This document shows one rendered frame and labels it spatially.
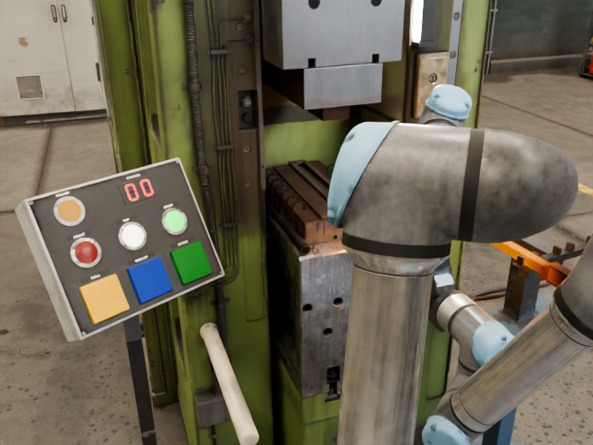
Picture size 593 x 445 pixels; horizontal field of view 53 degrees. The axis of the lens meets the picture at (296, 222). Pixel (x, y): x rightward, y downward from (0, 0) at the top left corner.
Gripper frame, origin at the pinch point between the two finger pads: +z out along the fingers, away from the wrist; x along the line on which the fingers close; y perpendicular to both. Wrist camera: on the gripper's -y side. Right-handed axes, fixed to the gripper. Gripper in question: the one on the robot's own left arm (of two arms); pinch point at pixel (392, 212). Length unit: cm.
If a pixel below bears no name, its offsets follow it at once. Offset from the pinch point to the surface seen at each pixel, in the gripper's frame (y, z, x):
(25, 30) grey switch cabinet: -474, 283, -112
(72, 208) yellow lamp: -10, -5, -65
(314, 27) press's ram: -37.5, -21.4, -9.7
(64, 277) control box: 2, 1, -68
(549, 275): 18.5, 9.6, 36.2
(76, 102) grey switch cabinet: -436, 347, -77
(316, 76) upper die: -32.3, -12.2, -9.3
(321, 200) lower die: -23.5, 23.8, -4.0
